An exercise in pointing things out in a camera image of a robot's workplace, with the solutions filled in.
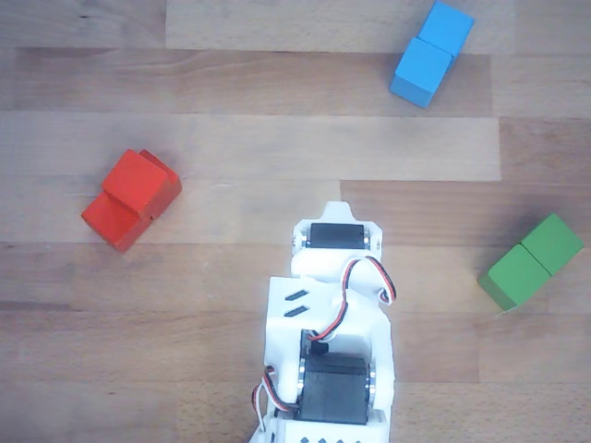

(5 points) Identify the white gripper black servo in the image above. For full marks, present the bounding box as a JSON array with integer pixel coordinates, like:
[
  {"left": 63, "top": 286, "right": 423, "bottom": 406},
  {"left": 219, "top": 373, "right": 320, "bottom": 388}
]
[{"left": 290, "top": 200, "right": 398, "bottom": 306}]

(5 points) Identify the small red cube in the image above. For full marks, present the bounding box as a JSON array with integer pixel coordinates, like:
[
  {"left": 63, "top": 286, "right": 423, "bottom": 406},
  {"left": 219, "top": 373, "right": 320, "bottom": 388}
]
[{"left": 100, "top": 148, "right": 170, "bottom": 218}]

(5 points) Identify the long blue block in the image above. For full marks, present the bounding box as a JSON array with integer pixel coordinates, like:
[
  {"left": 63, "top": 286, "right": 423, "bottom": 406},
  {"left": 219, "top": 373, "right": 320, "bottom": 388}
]
[{"left": 389, "top": 0, "right": 476, "bottom": 110}]

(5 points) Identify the long green block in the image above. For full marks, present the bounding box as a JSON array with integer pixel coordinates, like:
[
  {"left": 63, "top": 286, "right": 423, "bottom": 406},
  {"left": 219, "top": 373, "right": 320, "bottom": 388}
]
[{"left": 476, "top": 211, "right": 585, "bottom": 313}]

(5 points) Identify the long red block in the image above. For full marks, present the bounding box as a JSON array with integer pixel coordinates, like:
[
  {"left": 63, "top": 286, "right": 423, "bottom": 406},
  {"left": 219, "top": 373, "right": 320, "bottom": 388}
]
[{"left": 80, "top": 148, "right": 184, "bottom": 254}]

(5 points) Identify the red black white gripper cable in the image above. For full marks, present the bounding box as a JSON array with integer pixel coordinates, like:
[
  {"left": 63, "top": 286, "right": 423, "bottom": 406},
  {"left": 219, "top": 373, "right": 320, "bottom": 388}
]
[{"left": 308, "top": 257, "right": 398, "bottom": 343}]

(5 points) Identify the red black white wrist cable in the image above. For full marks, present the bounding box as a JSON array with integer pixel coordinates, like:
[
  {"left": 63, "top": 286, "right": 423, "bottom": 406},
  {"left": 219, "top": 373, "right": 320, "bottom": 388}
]
[{"left": 251, "top": 365, "right": 302, "bottom": 429}]

